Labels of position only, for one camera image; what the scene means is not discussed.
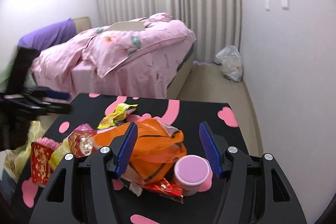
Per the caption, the beige bed base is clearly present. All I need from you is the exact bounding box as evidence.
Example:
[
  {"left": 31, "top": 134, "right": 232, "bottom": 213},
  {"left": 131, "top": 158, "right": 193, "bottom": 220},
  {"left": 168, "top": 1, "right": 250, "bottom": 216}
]
[{"left": 166, "top": 52, "right": 195, "bottom": 100}]

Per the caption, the pink jar with lid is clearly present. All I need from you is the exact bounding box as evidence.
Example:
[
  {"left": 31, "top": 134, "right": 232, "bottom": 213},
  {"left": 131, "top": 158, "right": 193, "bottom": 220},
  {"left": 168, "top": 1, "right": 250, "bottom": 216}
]
[{"left": 173, "top": 155, "right": 213, "bottom": 196}]

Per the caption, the pink floral duvet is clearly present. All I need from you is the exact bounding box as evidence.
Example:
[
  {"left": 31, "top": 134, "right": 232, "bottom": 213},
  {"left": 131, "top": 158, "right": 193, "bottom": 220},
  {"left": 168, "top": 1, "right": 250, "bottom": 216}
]
[{"left": 32, "top": 13, "right": 197, "bottom": 98}]

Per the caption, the yellow trash bag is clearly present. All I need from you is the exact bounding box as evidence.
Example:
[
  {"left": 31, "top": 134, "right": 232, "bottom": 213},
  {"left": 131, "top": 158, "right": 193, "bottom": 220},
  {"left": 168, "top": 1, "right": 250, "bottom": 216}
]
[{"left": 3, "top": 121, "right": 46, "bottom": 182}]

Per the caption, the white wall switch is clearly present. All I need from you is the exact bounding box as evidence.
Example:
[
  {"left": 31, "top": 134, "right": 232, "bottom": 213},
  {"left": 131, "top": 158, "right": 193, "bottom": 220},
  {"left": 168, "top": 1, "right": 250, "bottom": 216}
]
[{"left": 264, "top": 0, "right": 270, "bottom": 11}]

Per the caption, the yellow snack wrapper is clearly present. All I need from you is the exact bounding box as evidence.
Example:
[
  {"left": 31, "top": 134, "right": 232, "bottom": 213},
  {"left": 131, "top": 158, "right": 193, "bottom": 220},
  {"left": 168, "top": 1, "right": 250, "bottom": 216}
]
[{"left": 97, "top": 103, "right": 138, "bottom": 130}]

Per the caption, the white plastic bag on floor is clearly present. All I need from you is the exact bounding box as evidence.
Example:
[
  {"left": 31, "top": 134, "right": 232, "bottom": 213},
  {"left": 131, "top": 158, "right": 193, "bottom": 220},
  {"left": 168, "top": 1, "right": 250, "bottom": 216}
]
[{"left": 215, "top": 45, "right": 243, "bottom": 83}]

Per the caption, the red gold snack wrapper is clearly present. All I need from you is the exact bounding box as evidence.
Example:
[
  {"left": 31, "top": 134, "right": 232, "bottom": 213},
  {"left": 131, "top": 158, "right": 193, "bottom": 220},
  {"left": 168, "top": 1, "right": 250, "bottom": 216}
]
[{"left": 68, "top": 130, "right": 97, "bottom": 158}]

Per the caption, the purple pillow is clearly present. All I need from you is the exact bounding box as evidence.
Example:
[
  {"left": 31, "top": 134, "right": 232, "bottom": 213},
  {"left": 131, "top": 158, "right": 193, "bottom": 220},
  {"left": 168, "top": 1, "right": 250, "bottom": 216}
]
[{"left": 18, "top": 19, "right": 77, "bottom": 51}]

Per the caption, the white wall socket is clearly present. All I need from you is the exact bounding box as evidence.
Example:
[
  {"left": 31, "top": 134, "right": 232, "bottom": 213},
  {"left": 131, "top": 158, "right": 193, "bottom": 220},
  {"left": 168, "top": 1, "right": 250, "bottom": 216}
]
[{"left": 281, "top": 0, "right": 289, "bottom": 10}]

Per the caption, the orange plastic bag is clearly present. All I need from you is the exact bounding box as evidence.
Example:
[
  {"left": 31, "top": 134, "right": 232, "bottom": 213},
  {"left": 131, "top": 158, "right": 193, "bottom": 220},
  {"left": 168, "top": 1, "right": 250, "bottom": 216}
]
[{"left": 92, "top": 118, "right": 188, "bottom": 184}]

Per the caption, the red envelope packet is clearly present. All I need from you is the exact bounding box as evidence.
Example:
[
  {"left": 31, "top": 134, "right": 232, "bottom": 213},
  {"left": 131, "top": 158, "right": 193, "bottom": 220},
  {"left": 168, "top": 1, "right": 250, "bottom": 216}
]
[{"left": 31, "top": 142, "right": 53, "bottom": 187}]

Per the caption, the red foil wrapper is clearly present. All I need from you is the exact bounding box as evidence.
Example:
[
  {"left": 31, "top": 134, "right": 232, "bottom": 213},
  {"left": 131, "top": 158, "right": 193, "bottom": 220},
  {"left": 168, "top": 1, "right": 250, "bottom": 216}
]
[{"left": 139, "top": 178, "right": 183, "bottom": 203}]

